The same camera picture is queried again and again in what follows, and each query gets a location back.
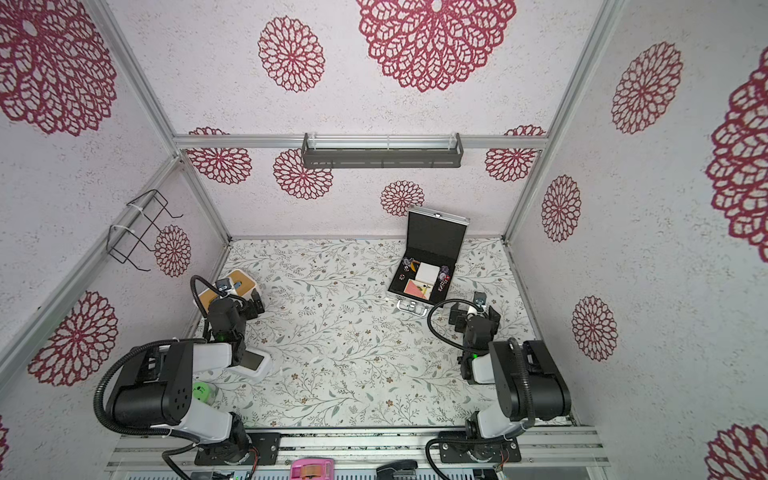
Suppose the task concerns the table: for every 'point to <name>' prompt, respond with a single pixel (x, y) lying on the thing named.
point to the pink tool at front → (312, 469)
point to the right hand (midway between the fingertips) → (475, 301)
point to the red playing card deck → (419, 289)
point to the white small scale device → (255, 364)
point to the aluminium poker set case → (434, 241)
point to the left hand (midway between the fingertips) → (242, 294)
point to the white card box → (427, 273)
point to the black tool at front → (387, 471)
